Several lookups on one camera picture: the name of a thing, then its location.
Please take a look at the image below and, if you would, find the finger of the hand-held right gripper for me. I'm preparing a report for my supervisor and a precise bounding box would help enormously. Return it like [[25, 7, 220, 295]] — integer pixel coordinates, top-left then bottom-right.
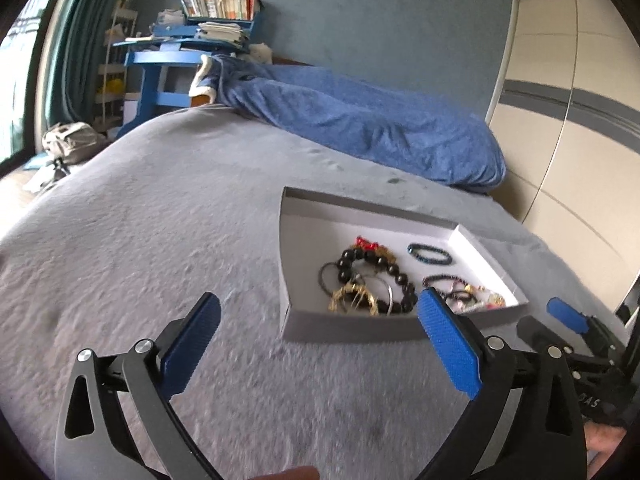
[[516, 316, 581, 363], [546, 297, 617, 358]]

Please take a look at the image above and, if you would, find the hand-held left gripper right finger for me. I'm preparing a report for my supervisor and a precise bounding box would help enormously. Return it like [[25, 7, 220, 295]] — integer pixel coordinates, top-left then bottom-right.
[[415, 287, 586, 480]]

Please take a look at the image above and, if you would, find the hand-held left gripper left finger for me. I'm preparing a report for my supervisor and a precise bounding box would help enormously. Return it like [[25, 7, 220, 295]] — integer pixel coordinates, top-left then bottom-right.
[[54, 291, 223, 480]]

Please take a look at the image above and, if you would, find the pearl gold hairpin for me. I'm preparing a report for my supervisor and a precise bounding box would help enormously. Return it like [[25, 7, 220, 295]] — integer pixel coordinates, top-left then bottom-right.
[[450, 285, 506, 311]]

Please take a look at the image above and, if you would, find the dark garnet bead bracelet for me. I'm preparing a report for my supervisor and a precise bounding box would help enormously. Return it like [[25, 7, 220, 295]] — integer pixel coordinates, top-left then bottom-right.
[[422, 272, 476, 306]]

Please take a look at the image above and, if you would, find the blue crystal bead bracelet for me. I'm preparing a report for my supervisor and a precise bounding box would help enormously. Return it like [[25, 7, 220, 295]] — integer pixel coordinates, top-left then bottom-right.
[[407, 242, 455, 266]]

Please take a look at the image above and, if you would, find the gold bracelet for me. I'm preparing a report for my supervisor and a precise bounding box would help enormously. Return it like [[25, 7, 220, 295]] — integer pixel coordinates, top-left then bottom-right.
[[327, 282, 383, 317]]

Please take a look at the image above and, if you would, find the red bead bracelet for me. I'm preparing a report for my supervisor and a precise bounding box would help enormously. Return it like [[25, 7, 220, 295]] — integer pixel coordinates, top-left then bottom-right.
[[356, 236, 396, 261]]

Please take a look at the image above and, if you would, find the large black bead bracelet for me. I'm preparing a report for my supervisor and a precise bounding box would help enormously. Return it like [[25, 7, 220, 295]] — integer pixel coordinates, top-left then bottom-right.
[[337, 247, 418, 316]]

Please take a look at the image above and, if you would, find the thin metal bangle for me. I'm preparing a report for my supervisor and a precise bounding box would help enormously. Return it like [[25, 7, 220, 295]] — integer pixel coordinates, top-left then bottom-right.
[[318, 261, 351, 297]]

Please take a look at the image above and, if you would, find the shallow white cardboard box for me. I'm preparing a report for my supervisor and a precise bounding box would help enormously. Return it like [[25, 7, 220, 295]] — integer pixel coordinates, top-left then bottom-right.
[[278, 186, 530, 345]]

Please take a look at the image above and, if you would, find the person's right forearm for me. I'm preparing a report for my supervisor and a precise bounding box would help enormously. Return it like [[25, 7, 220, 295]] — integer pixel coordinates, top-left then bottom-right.
[[584, 421, 632, 480]]

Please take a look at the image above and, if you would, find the person's left hand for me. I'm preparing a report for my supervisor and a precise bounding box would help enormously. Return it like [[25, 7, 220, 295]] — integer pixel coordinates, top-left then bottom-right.
[[248, 466, 321, 480]]

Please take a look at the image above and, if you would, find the thin silver hoop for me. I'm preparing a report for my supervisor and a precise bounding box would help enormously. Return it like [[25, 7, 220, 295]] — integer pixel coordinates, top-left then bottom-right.
[[357, 272, 394, 302]]

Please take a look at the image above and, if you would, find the grey bed cover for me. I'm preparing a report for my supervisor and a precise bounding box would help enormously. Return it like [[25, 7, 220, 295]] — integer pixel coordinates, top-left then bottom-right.
[[0, 105, 631, 480]]

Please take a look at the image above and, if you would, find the beige wardrobe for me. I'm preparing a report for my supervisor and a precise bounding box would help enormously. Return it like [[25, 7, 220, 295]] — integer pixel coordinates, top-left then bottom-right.
[[485, 0, 640, 311]]

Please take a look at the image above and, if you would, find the grey backpack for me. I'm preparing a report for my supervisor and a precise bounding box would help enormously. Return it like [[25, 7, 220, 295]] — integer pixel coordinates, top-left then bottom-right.
[[41, 121, 108, 166]]

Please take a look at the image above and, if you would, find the blue blanket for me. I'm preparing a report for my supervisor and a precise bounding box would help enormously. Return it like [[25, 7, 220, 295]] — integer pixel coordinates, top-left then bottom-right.
[[190, 55, 508, 193]]

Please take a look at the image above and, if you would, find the blue desk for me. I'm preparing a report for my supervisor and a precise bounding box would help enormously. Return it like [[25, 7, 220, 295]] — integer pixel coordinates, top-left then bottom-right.
[[112, 35, 251, 126]]

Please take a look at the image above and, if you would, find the window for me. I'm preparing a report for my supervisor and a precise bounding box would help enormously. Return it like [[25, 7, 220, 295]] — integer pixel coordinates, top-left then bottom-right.
[[0, 0, 56, 161]]

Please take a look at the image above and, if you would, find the stack of papers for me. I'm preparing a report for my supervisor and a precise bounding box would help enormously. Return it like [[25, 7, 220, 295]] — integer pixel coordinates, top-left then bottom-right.
[[195, 20, 251, 43]]

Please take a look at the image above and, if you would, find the green curtain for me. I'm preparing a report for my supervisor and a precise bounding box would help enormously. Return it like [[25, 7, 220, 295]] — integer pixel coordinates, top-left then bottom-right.
[[37, 0, 131, 133]]

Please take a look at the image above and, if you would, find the row of books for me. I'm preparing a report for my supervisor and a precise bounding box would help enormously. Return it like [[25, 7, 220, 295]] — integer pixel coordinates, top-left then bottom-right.
[[177, 0, 263, 22]]

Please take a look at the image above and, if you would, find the white wire rack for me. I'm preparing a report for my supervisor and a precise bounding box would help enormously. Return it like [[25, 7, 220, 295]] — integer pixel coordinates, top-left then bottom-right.
[[95, 0, 138, 131]]

